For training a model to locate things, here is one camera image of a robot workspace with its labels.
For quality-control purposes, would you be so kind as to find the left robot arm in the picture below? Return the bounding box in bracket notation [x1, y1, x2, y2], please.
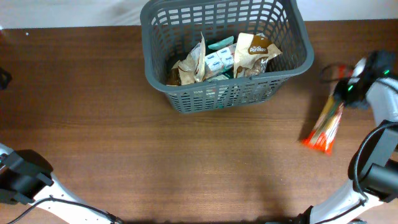
[1, 144, 124, 223]

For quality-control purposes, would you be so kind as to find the beige flour bag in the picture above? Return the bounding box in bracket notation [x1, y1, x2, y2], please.
[166, 34, 206, 86]

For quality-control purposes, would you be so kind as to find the teal wet wipes pack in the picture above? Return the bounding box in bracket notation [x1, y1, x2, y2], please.
[208, 36, 234, 51]

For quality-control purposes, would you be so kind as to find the beige nut bag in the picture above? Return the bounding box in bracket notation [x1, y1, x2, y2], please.
[233, 32, 282, 78]

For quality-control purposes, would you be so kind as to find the grey plastic basket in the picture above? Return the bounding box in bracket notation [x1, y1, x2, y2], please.
[140, 0, 314, 113]

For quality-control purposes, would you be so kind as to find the white tissue pack row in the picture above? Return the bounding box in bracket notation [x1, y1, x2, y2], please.
[203, 45, 238, 80]

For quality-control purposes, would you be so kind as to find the orange spaghetti packet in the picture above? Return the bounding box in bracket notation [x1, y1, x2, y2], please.
[301, 63, 354, 155]

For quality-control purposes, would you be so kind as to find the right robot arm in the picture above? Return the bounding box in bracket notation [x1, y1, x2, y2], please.
[293, 50, 397, 223]

